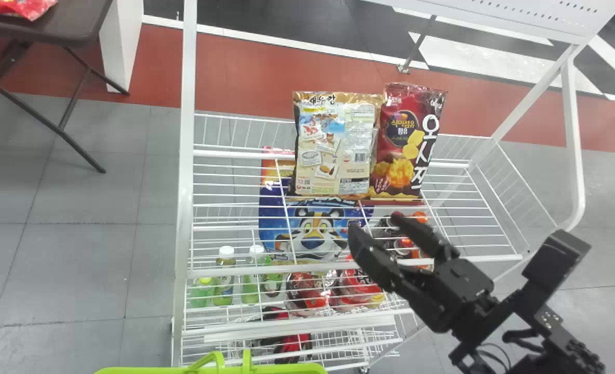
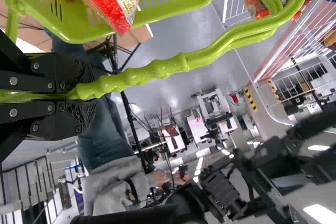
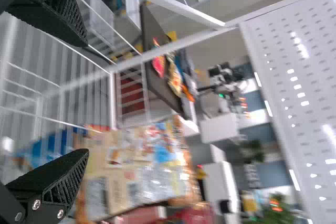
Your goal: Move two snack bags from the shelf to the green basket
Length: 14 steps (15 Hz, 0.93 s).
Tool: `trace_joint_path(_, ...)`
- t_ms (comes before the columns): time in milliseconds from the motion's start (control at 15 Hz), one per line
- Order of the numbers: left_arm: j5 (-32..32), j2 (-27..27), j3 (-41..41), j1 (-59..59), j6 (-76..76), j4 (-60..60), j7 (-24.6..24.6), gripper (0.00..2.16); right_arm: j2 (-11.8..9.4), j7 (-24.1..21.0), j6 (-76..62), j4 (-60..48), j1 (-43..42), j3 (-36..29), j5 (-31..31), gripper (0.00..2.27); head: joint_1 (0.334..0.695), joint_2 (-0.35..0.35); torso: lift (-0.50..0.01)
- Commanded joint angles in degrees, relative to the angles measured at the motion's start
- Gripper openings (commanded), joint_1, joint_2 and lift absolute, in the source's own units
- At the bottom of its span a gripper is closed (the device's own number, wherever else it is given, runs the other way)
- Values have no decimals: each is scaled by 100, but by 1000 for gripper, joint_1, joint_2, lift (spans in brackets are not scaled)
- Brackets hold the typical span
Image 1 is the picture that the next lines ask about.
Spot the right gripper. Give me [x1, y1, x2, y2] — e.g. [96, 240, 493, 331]
[347, 211, 516, 334]

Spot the dark side table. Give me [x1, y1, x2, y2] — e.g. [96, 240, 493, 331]
[0, 0, 130, 174]

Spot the black can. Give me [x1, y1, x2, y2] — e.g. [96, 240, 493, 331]
[371, 213, 408, 254]

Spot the dark red snack packet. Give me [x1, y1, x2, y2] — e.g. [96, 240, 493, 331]
[369, 82, 447, 201]

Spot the beige snack packet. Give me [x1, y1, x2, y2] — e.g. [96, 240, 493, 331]
[292, 91, 384, 199]

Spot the green basket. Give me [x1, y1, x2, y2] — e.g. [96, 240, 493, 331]
[93, 350, 329, 374]

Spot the green bottle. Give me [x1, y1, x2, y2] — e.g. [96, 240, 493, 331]
[263, 272, 285, 300]
[241, 245, 268, 305]
[213, 246, 237, 307]
[189, 277, 215, 309]

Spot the red noodle cup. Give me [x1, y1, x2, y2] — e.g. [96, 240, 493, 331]
[338, 255, 387, 312]
[285, 271, 332, 317]

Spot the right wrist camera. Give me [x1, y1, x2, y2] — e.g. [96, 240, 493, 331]
[505, 230, 592, 323]

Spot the blue cereal bag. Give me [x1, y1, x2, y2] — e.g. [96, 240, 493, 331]
[258, 146, 376, 263]

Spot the white wire rack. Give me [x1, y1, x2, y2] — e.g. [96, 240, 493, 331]
[171, 0, 615, 374]

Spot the white pillar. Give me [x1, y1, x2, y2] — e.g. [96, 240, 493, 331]
[99, 0, 144, 95]

